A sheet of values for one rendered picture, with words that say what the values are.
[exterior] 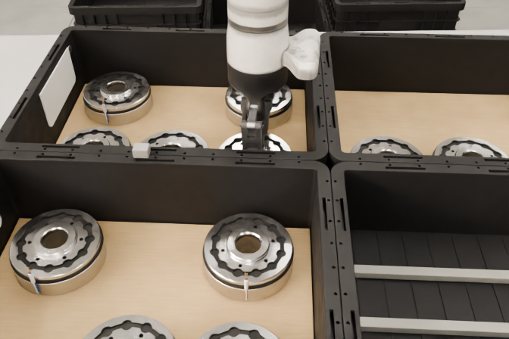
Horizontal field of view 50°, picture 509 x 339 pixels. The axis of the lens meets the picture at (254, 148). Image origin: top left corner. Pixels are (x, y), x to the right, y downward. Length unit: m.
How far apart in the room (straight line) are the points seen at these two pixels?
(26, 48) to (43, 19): 1.72
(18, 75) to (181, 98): 0.49
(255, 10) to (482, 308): 0.41
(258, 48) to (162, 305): 0.31
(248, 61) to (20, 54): 0.80
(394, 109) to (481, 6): 2.39
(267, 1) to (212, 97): 0.32
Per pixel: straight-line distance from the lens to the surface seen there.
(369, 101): 0.91
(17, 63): 1.33
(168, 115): 0.87
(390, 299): 0.65
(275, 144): 0.76
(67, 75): 0.90
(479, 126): 0.90
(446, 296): 0.67
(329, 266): 0.54
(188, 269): 0.66
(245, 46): 0.64
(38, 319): 0.66
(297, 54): 0.65
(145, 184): 0.66
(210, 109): 0.87
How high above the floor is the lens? 1.35
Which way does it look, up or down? 41 degrees down
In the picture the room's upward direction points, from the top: straight up
